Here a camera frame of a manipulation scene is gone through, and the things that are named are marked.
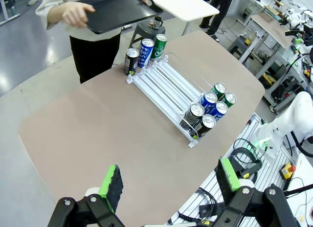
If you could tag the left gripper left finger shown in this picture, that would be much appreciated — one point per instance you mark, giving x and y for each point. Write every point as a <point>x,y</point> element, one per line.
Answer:
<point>111,188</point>

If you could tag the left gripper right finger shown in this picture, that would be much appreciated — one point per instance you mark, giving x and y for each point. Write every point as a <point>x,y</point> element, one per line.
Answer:
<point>227,178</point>

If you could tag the black Pepsi can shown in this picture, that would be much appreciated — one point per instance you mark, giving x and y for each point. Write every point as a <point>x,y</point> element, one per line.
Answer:
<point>131,63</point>
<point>193,114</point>
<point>207,124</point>

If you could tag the black plastic serving tray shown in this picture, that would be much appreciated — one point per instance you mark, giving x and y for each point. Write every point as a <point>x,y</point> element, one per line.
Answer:
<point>117,11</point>

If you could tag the person's right forearm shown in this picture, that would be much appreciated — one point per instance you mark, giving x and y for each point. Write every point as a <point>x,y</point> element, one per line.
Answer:
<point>49,9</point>

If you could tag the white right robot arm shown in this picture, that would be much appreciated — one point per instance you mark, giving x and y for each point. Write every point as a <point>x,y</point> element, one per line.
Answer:
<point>293,117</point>

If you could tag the person in light grey sweatshirt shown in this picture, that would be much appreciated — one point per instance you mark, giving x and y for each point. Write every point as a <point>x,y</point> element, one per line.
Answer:
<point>93,53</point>

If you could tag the person's right hand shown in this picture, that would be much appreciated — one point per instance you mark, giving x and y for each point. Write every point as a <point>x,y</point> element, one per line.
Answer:
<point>75,14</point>

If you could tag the yellow emergency stop box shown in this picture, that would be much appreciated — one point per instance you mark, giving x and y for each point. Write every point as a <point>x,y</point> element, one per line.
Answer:
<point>286,171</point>

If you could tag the blue Pocari Sweat can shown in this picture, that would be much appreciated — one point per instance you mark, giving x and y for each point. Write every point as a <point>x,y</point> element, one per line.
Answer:
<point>209,99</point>
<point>146,53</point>
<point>220,110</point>

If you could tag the green Chilsung cider can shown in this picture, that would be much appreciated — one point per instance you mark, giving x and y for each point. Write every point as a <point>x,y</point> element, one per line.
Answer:
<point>159,47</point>
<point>220,88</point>
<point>230,99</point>

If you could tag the yellow tool case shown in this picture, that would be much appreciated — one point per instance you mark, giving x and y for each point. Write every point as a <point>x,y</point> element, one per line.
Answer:
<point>268,80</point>

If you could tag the clear white can dispenser rack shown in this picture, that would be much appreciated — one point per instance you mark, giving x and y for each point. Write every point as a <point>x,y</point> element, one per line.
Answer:
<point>161,85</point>

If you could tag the brown top workbench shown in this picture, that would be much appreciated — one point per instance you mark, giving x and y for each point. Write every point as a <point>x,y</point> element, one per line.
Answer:
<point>271,29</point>

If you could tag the grey plastic stool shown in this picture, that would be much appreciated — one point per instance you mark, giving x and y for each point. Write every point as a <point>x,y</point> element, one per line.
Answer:
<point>144,31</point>

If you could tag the bystander in black trousers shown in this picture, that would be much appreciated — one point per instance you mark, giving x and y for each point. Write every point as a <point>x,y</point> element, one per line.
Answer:
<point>221,11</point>

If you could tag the large white rounded table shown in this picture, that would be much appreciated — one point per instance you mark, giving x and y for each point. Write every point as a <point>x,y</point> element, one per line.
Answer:
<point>185,4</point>

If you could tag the aluminium profile base plate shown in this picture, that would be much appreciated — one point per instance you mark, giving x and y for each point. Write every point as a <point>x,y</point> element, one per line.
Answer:
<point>266,174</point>

